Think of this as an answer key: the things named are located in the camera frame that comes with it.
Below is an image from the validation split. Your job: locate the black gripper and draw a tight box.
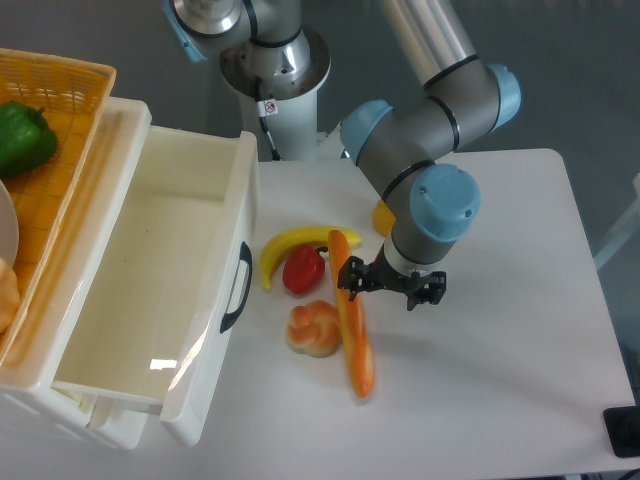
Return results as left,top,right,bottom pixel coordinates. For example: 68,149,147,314
336,250,446,311

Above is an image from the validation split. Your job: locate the long orange baguette bread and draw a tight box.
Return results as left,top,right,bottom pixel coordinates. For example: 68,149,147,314
328,230,375,399

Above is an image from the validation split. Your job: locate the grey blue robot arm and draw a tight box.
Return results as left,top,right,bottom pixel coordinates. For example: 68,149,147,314
162,1,521,307

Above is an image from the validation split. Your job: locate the round knotted bread roll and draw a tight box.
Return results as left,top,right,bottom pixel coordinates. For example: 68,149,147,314
285,300,342,358

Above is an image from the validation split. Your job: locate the light brown croissant bread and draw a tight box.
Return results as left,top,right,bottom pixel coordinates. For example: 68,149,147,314
0,258,21,333

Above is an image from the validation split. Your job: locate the small orange fruit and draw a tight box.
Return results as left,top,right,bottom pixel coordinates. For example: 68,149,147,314
372,200,396,237

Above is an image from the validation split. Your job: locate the red plastic bell pepper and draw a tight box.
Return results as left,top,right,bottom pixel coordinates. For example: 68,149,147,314
282,244,327,295

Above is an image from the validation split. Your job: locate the yellow plastic banana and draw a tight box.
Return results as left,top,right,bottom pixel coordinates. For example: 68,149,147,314
258,225,362,292

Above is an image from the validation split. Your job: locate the white plastic drawer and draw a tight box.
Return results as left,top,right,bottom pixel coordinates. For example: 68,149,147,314
54,127,259,449

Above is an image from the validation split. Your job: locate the white furniture at right edge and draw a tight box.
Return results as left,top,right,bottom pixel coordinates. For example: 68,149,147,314
593,174,639,270

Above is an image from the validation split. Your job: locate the black device at table edge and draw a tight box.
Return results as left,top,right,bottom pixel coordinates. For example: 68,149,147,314
603,406,639,458

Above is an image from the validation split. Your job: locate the white plastic drawer cabinet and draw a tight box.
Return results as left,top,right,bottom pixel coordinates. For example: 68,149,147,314
1,98,151,449

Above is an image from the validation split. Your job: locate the orange woven basket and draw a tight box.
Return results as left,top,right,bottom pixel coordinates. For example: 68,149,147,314
1,48,116,358

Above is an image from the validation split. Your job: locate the white plate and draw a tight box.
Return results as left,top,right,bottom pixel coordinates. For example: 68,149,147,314
0,183,20,266

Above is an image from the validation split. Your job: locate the green plastic bell pepper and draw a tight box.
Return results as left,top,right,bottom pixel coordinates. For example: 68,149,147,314
1,101,59,179

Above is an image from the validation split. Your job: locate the black cable on pedestal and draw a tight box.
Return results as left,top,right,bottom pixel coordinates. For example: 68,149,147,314
253,74,284,162

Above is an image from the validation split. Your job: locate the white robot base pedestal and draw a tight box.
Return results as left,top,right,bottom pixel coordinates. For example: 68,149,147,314
220,25,331,162

